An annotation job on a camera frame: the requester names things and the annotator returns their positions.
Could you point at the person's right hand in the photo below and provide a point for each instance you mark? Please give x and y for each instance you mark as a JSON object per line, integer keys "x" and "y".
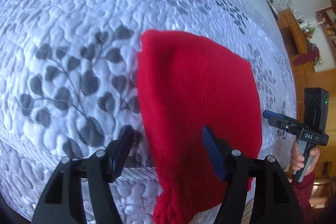
{"x": 298, "y": 158}

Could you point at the dark red cloth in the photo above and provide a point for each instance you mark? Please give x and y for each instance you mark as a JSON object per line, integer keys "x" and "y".
{"x": 304, "y": 58}

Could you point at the red knit garment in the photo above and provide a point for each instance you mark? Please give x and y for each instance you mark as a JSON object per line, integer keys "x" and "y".
{"x": 194, "y": 87}

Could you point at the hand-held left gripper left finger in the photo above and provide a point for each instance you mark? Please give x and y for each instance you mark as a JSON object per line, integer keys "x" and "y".
{"x": 123, "y": 150}

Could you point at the white quilted leaf-pattern bedspread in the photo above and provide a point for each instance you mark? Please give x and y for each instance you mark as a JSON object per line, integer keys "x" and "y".
{"x": 65, "y": 43}

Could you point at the person's right forearm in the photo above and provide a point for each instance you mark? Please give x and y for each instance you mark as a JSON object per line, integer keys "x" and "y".
{"x": 312, "y": 200}

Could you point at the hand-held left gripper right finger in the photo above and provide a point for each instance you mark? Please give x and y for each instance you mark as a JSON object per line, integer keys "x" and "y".
{"x": 214, "y": 153}

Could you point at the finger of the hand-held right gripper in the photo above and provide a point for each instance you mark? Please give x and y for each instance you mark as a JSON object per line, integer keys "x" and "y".
{"x": 273, "y": 116}

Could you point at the wooden shelf cabinet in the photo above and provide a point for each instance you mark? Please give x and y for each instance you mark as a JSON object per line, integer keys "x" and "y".
{"x": 302, "y": 37}

